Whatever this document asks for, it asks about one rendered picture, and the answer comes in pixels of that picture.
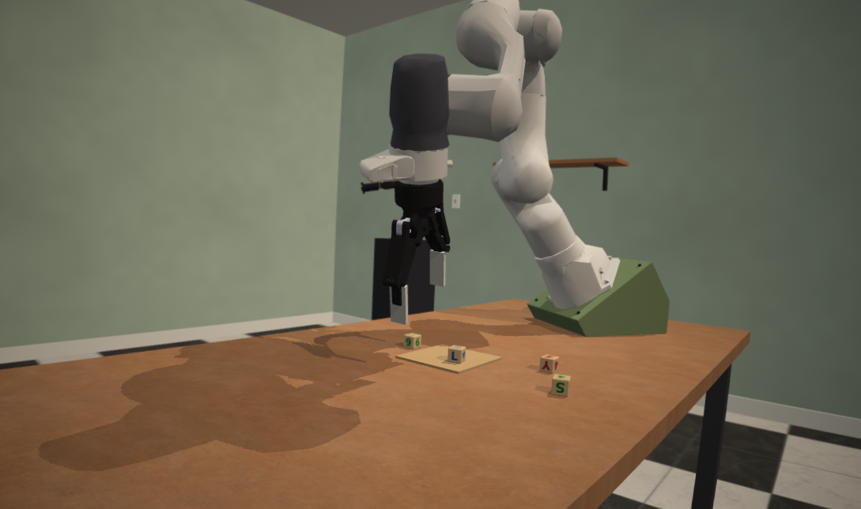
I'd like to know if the tan flat mat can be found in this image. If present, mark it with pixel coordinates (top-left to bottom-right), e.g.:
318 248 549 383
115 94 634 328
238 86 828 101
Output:
395 345 502 374

